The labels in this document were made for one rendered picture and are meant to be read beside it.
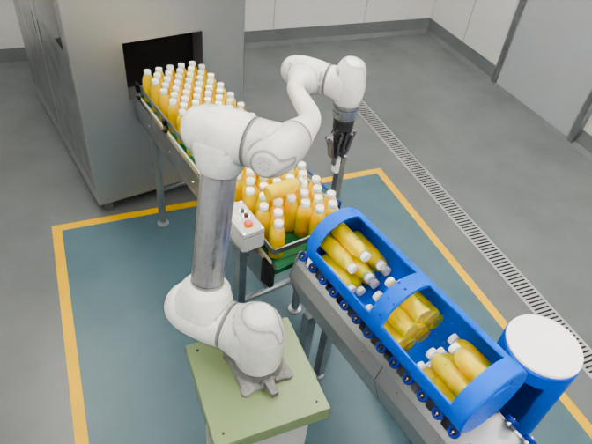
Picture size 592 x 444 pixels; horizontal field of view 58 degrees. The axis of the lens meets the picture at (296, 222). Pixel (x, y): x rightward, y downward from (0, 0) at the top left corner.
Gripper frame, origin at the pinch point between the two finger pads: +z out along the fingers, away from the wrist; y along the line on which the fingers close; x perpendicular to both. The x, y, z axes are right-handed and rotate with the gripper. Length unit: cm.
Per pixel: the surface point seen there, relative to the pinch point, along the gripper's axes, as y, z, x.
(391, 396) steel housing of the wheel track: 12, 58, 65
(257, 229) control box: 25.0, 33.0, -12.3
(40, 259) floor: 99, 143, -151
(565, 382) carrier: -37, 42, 97
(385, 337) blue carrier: 12, 34, 54
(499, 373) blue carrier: -1, 20, 88
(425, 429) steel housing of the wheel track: 11, 56, 81
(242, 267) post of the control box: 27, 61, -20
